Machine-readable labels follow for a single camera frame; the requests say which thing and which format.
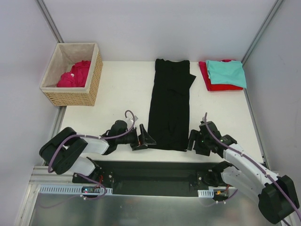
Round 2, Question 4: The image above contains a black daisy print t-shirt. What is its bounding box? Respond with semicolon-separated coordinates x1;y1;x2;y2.
148;59;196;151

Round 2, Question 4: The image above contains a red t-shirt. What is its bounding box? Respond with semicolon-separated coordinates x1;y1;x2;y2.
198;58;244;92

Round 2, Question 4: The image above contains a teal t-shirt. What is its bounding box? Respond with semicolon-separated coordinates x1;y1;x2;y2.
206;60;247;89

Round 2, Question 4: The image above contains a wicker basket with liner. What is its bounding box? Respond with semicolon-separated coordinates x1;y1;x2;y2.
40;43;103;106

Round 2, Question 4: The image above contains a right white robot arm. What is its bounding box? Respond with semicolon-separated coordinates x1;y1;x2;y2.
188;121;301;224

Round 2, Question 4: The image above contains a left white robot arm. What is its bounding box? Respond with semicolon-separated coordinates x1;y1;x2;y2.
39;119;156;183

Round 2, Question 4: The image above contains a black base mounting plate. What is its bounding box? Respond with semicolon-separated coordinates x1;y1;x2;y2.
71;160;240;196

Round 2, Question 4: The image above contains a pink t-shirt in basket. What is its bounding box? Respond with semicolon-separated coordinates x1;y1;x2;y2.
56;60;91;88

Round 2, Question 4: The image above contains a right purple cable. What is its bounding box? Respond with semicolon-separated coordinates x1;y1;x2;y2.
199;112;301;226

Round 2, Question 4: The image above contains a purple cable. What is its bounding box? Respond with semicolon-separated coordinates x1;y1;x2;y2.
39;110;137;209
199;112;301;226

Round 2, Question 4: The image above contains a right white cable duct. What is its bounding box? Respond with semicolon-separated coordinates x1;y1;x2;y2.
198;189;214;198

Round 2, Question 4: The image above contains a white cable duct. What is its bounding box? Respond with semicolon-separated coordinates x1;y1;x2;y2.
40;185;113;195
198;189;214;198

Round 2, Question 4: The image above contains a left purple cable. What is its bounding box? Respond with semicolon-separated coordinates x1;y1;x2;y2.
39;110;137;209

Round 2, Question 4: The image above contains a left white cable duct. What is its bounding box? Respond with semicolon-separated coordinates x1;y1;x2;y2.
40;185;113;195

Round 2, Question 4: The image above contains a right aluminium frame post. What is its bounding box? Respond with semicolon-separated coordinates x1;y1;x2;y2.
237;0;285;71

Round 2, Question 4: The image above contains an aluminium frame post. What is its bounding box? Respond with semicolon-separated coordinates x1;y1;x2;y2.
35;0;64;43
237;0;285;71

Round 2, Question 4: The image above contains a left aluminium frame post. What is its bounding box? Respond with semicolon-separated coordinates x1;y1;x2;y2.
35;0;64;43

